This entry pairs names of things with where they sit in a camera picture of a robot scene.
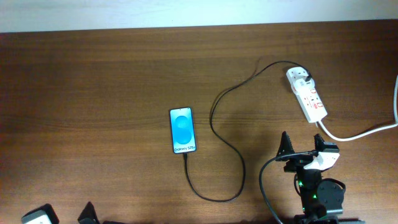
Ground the blue screen Galaxy smartphone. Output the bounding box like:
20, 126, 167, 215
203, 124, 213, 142
169, 107, 197, 154

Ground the white power strip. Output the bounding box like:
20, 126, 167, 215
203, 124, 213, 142
286, 67, 327, 123

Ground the thick white power cord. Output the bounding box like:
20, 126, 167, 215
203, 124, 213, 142
315, 74, 398, 142

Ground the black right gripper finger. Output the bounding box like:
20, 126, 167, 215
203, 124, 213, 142
314, 134, 325, 151
277, 131, 295, 156

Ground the white charger plug adapter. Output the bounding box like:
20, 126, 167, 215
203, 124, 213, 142
292, 78, 315, 95

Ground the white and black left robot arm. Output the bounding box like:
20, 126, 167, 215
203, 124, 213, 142
21, 202, 124, 224

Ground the thin black charging cable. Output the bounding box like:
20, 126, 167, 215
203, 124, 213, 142
182, 60, 313, 203

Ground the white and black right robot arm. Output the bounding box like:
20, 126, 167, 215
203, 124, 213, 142
276, 132, 363, 224

